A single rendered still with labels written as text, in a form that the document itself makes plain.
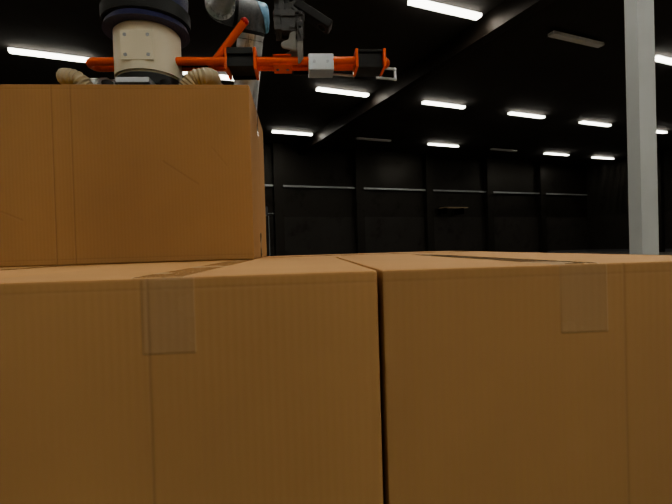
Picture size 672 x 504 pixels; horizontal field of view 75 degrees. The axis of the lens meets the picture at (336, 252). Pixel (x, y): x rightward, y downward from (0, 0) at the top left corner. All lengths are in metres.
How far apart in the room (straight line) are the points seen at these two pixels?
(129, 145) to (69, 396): 0.72
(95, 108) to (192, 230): 0.34
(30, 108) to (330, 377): 0.96
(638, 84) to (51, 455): 3.64
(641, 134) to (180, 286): 3.43
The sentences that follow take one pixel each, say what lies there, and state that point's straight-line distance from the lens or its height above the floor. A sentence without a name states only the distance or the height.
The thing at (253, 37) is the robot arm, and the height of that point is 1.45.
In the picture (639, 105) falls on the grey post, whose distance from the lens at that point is 3.69.
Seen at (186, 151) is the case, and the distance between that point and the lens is 1.07.
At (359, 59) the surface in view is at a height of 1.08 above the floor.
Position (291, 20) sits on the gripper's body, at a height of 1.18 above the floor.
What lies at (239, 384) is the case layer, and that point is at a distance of 0.44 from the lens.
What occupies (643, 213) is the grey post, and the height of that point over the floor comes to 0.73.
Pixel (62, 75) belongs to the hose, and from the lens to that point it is 1.32.
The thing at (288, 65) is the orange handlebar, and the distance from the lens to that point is 1.30.
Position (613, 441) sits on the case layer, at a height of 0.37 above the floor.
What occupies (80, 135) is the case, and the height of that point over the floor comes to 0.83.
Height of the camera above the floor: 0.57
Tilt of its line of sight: 1 degrees down
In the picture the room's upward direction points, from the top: 2 degrees counter-clockwise
